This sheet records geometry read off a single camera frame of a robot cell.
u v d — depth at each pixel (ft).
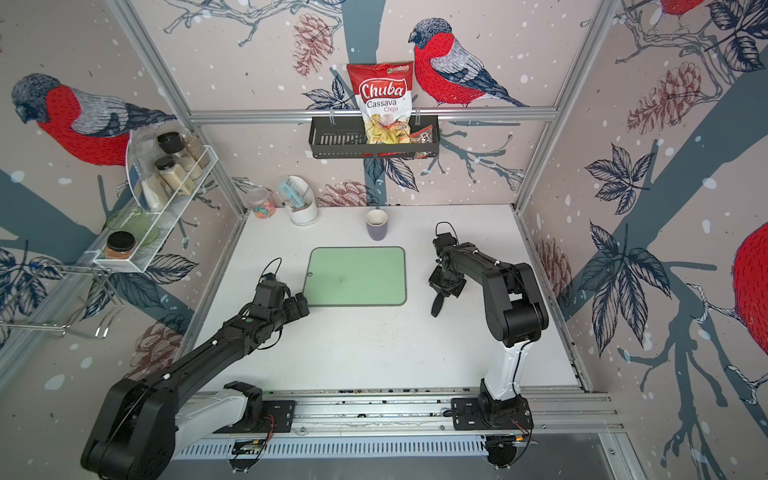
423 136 2.81
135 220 2.31
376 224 3.41
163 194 2.43
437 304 3.03
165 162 2.50
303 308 2.70
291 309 2.61
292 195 3.40
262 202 3.77
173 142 2.61
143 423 1.31
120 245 1.94
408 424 2.39
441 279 2.85
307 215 3.70
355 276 3.31
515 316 1.65
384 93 2.62
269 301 2.20
